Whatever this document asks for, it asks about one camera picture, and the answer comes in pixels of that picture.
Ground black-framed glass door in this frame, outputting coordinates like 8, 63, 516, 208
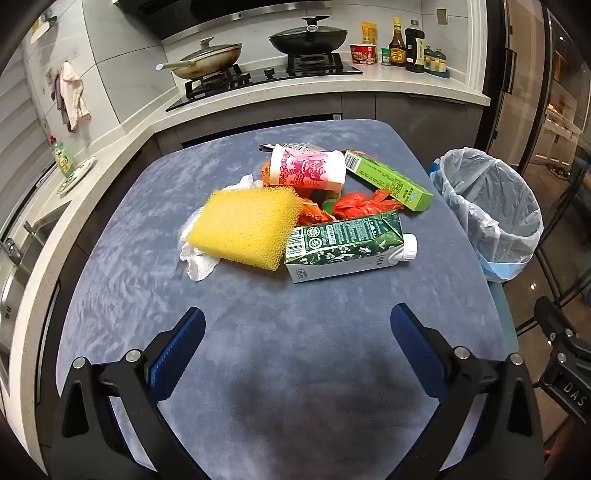
480, 0, 591, 333

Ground black wok lid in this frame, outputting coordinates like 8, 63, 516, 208
272, 17, 347, 40

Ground crumpled white paper towel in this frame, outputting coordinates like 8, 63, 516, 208
178, 174, 264, 282

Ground yellow sponge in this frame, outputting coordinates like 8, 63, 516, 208
186, 187, 304, 272

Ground dark soy sauce bottle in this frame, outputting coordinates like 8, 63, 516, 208
405, 19, 426, 73

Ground steel kitchen sink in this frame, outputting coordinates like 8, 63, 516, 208
0, 198, 65, 324

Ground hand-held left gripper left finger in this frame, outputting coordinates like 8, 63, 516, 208
51, 307, 206, 480

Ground steel faucet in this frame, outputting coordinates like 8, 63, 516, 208
0, 222, 38, 266

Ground green seasoning jar rack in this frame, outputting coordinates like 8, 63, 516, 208
424, 45, 450, 77

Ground green drink carton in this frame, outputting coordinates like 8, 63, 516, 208
284, 211, 419, 284

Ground blue trash bin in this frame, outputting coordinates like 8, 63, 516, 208
428, 157, 539, 283

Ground red instant noodle cup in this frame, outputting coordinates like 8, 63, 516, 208
349, 43, 379, 65

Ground white bin liner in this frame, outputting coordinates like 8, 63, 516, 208
431, 147, 544, 273

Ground white counter with grey cabinets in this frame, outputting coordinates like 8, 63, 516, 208
0, 62, 492, 416

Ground black range hood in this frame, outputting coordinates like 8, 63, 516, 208
113, 0, 467, 21

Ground long green cardboard box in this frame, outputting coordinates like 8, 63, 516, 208
344, 149, 435, 213

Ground black wok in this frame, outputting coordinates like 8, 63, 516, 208
269, 28, 349, 55

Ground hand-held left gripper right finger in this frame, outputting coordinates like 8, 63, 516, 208
390, 303, 543, 480

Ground brown sauce bottle yellow cap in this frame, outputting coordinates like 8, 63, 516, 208
389, 17, 407, 65

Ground orange snack wrapper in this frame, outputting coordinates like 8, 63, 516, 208
259, 159, 338, 227

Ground glass pan lid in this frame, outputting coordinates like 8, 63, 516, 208
178, 38, 243, 65

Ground red plastic bag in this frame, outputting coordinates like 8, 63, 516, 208
332, 189, 404, 220

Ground black gas stove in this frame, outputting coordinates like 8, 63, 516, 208
165, 52, 364, 113

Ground silver snack wrapper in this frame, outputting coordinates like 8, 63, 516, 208
259, 143, 326, 153

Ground green dish soap bottle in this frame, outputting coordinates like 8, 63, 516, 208
50, 136, 77, 176

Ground white plate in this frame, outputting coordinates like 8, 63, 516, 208
56, 156, 98, 195

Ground pink patterned paper cup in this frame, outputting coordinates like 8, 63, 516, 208
269, 144, 347, 195

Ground pink hanging cloth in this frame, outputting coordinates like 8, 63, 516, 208
58, 61, 92, 134

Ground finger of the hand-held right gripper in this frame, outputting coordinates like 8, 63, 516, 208
533, 295, 591, 414

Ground frying pan with pale handle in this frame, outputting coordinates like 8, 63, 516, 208
156, 44, 243, 80

